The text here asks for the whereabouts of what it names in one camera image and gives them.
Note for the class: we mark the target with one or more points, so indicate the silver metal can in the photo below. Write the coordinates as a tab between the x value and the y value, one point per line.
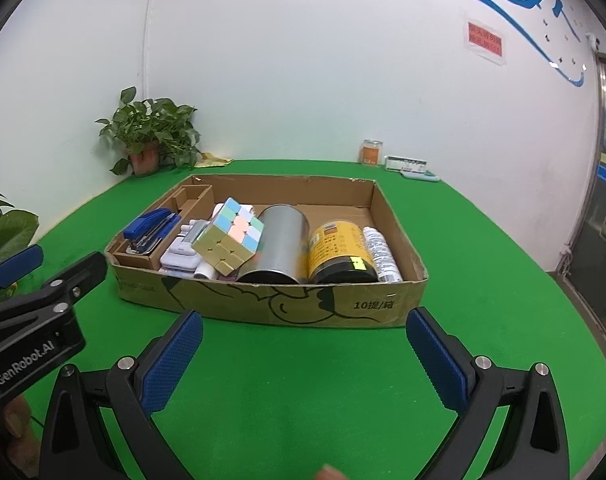
278	240

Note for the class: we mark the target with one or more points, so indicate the light blue remote control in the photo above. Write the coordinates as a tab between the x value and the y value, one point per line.
420	176

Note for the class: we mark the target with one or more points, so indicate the small white roll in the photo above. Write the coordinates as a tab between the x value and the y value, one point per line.
204	271

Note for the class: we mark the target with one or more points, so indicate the pastel puzzle cube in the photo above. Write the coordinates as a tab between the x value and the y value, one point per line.
228	235

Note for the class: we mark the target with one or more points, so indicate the white wall conduit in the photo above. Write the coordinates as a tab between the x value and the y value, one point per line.
152	35

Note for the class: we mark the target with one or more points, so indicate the white rectangular case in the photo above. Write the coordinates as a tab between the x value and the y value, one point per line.
180	259

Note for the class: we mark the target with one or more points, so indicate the red wall sign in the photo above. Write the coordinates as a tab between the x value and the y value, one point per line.
485	37

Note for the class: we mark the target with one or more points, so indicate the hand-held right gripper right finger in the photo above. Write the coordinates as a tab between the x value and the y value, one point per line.
435	360

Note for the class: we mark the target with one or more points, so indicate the person's left hand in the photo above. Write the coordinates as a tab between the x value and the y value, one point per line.
13	420

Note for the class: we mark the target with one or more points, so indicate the green tablecloth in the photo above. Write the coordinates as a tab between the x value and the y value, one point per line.
283	385

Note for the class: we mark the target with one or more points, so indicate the yellow label jar black lid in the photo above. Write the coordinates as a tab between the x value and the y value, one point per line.
340	250

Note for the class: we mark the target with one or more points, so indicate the small potted green plant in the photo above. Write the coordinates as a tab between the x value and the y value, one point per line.
148	125

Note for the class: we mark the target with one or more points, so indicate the large cardboard box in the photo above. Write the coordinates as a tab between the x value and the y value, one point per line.
308	305

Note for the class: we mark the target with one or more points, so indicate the white flat box by wall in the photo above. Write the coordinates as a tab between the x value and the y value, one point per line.
407	163

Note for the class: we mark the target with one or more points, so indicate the yellow cloth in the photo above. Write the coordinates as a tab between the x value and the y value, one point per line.
213	160

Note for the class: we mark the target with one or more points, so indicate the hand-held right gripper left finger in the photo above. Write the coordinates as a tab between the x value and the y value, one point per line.
175	360

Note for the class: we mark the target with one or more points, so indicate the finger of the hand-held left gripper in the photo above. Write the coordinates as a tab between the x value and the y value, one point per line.
18	262
80	277

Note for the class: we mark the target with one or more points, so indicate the person's right hand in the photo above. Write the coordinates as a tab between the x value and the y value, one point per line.
333	474

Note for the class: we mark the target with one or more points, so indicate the small white wall device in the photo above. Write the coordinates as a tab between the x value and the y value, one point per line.
593	41

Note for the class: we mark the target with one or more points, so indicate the small orange jar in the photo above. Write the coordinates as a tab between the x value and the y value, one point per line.
371	154

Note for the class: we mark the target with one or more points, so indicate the white spray bottle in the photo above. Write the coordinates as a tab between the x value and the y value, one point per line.
383	255

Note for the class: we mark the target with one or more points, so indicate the large leafy green plant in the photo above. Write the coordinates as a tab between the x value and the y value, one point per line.
8	230

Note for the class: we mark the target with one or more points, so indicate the blue stapler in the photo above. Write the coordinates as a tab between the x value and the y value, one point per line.
148	225

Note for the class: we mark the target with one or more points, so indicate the glass door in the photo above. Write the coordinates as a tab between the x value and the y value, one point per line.
603	210

